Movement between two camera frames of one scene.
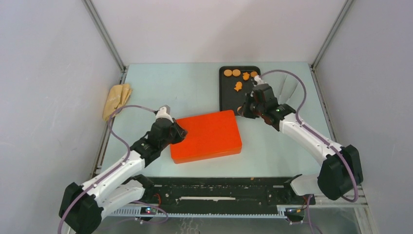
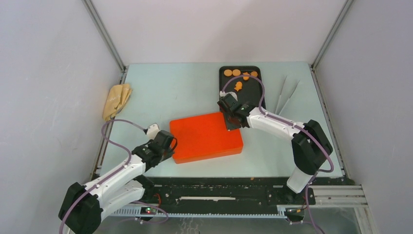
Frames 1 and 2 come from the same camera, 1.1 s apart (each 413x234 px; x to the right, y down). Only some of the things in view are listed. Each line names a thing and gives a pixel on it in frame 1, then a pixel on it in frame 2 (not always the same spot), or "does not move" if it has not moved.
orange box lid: [209, 136] does not move
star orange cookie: [238, 86] does not move
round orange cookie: [236, 72] does not move
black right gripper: [244, 112] -> [230, 127]
